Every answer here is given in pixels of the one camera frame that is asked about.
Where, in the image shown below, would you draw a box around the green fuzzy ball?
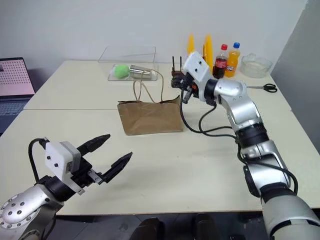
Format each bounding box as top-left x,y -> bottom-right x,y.
113,64 -> 131,81

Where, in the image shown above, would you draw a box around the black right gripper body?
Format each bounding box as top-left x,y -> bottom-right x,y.
170,72 -> 200,104

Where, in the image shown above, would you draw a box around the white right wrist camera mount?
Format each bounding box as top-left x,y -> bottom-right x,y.
183,51 -> 211,85

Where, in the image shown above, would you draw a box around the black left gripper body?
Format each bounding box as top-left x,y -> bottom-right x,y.
70,155 -> 106,195

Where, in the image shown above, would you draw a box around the black handled scissors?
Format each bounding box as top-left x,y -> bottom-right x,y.
246,83 -> 278,94

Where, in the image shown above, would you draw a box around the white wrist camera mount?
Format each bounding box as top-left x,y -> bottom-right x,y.
44,141 -> 82,183
183,51 -> 211,85

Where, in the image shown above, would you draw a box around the clear plastic box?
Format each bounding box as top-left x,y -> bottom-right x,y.
97,45 -> 160,82

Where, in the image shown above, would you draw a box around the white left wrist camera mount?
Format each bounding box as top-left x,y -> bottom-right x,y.
44,141 -> 82,183

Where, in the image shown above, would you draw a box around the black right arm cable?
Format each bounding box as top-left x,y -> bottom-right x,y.
179,88 -> 300,195

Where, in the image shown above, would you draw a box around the metal cup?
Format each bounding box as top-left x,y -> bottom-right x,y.
128,64 -> 154,81

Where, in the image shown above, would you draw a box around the dark rounded shape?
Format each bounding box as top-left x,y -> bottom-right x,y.
130,217 -> 165,240

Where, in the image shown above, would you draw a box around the open laptop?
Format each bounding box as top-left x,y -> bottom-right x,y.
0,57 -> 36,137

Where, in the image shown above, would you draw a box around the cola bottle red cap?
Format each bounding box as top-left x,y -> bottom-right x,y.
212,43 -> 229,80

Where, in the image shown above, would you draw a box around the orange soda bottle blue cap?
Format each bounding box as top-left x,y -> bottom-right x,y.
224,42 -> 242,79

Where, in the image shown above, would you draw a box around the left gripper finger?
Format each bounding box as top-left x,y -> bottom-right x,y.
100,151 -> 134,185
76,134 -> 111,157

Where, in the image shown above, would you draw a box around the brown paper bag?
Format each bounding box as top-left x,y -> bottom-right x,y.
117,69 -> 185,137

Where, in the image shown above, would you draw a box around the clear glass bowl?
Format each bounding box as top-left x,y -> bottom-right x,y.
240,52 -> 274,79

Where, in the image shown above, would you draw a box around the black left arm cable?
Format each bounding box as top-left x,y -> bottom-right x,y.
27,137 -> 49,184

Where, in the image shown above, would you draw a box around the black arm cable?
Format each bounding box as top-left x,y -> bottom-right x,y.
27,137 -> 49,184
179,88 -> 300,195

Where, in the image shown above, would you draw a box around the yellow curved plastic piece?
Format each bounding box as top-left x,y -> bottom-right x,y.
187,33 -> 196,61
202,34 -> 215,68

